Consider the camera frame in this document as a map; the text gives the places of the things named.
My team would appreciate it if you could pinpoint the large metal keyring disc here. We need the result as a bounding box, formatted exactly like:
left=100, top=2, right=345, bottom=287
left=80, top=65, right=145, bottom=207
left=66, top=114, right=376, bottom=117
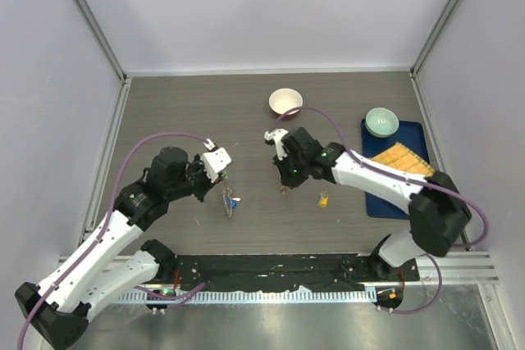
left=220, top=173, right=242, bottom=218

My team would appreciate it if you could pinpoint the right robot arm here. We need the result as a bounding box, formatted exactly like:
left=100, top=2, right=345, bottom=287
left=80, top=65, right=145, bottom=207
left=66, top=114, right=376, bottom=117
left=264, top=127, right=472, bottom=280

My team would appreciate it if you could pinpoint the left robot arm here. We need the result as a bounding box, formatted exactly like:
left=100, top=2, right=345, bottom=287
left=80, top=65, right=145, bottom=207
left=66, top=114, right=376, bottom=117
left=15, top=143, right=231, bottom=349

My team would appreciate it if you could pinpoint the yellow tag key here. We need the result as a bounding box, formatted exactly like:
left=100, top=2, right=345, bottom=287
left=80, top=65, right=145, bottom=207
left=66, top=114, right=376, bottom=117
left=317, top=191, right=329, bottom=208

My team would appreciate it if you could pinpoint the red white bowl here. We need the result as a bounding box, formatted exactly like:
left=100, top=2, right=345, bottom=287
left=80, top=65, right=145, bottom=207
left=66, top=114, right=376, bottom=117
left=268, top=88, right=304, bottom=120

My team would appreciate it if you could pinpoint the light green bowl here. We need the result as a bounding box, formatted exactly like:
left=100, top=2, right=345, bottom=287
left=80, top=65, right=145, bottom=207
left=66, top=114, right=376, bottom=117
left=364, top=107, right=399, bottom=138

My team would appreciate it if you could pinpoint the yellow woven mat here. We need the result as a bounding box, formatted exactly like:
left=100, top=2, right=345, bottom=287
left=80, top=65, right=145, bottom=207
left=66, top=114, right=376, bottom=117
left=372, top=142, right=436, bottom=176

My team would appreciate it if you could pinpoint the blue tray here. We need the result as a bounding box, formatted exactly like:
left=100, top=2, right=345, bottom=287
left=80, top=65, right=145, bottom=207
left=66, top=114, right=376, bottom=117
left=360, top=119, right=430, bottom=220

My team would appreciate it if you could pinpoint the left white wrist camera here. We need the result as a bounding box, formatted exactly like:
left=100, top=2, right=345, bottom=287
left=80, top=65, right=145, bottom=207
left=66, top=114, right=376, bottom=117
left=201, top=139, right=232, bottom=183

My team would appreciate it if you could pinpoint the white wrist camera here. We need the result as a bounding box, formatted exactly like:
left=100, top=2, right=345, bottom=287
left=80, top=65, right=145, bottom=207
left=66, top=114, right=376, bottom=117
left=263, top=129, right=289, bottom=161
left=201, top=139, right=232, bottom=183

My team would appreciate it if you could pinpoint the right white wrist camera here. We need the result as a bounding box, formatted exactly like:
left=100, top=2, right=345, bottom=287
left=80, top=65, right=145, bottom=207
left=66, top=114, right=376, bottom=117
left=263, top=129, right=289, bottom=161

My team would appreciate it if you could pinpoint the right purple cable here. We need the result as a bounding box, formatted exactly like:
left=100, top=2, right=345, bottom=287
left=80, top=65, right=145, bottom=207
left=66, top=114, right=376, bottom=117
left=270, top=106, right=491, bottom=315

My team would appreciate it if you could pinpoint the purple cable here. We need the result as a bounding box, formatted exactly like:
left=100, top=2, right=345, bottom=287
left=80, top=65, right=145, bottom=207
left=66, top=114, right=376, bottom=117
left=270, top=106, right=491, bottom=315
left=16, top=131, right=217, bottom=350

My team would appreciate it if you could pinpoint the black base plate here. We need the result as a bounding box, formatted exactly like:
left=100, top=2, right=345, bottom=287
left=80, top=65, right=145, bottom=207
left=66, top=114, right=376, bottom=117
left=170, top=253, right=420, bottom=293

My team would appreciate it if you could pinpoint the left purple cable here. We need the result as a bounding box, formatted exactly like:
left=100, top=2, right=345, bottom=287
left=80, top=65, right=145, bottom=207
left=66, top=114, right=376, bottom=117
left=16, top=131, right=217, bottom=350

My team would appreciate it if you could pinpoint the white cable duct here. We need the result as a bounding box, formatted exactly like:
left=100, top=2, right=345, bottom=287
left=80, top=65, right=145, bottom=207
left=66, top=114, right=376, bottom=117
left=114, top=287, right=377, bottom=308

